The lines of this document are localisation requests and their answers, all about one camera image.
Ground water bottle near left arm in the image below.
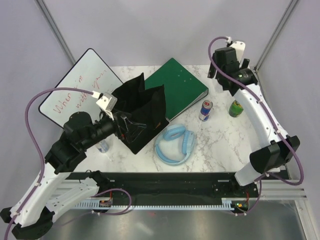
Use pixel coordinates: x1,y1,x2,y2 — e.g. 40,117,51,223
95,140,110,153

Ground light blue headphones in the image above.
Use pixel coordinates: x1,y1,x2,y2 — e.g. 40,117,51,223
154,124,196,166

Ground green ring binder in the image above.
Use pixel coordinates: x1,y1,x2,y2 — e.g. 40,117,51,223
145,58,209,121

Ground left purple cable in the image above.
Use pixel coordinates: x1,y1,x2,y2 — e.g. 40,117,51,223
4,87,101,240

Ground white cable duct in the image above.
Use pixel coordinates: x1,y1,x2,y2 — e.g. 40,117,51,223
71,198,235,211

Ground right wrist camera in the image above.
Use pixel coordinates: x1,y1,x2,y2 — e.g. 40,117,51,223
226,36,246,63

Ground white whiteboard red writing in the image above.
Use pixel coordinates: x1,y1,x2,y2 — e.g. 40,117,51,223
38,48,123,127

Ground right corner frame post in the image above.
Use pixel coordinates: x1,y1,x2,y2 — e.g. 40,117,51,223
254,0,300,73

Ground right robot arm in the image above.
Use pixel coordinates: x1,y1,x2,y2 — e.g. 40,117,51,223
208,46,304,197

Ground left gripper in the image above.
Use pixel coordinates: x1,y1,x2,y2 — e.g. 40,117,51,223
81,108,147,150

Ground corner frame post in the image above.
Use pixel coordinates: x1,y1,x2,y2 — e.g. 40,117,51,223
254,0,300,73
35,0,76,65

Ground left corner frame post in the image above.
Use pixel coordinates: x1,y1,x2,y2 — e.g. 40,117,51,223
35,0,76,65

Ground black canvas bag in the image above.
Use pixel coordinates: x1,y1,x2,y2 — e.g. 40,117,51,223
112,73,169,154

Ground green glass bottle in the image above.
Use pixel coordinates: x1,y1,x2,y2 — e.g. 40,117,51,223
228,100,244,118

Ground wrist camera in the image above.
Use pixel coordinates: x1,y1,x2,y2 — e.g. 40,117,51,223
226,36,246,63
96,93,118,112

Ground blue silver energy drink can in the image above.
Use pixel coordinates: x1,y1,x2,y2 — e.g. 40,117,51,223
199,100,213,122

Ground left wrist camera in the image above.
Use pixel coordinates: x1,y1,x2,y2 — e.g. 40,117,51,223
96,93,118,112

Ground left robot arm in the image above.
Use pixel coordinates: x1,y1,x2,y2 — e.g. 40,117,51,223
0,112,148,240

